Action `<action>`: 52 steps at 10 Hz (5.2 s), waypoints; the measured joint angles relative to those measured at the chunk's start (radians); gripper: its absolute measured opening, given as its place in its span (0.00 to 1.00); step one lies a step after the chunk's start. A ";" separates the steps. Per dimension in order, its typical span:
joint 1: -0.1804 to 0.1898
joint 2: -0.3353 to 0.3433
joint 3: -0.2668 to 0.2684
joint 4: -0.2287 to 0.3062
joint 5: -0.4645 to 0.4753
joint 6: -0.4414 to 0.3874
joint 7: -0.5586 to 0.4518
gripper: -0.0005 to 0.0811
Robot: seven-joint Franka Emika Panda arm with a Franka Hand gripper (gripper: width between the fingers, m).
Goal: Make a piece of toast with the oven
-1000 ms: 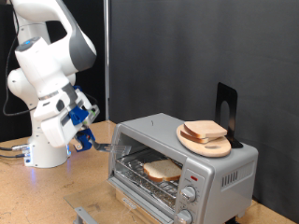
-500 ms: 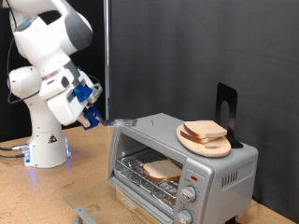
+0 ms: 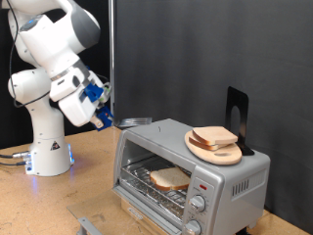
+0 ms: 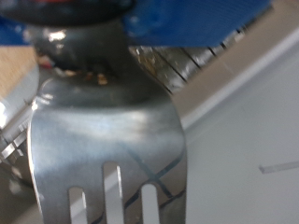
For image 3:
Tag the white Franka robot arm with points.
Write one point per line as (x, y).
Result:
(45, 137)

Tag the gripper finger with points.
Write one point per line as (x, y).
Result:
(98, 122)

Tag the black metal bookend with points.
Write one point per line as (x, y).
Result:
(243, 104)

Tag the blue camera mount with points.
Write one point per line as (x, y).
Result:
(93, 92)

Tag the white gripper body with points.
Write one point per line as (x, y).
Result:
(76, 104)

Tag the silver toaster oven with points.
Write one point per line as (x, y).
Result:
(228, 182)

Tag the metal pole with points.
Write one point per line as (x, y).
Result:
(112, 49)

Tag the red oven indicator light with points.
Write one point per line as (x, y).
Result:
(203, 187)

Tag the white bread slice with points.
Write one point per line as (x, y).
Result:
(169, 178)
(215, 134)
(202, 146)

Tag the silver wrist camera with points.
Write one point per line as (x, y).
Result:
(106, 93)

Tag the round wooden cutting board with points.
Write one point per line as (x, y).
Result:
(218, 158)

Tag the metal fork with blue block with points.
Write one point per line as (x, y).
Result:
(106, 117)

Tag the wooden block under oven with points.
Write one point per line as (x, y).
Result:
(140, 226)

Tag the silver oven knob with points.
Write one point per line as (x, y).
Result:
(193, 227)
(197, 203)

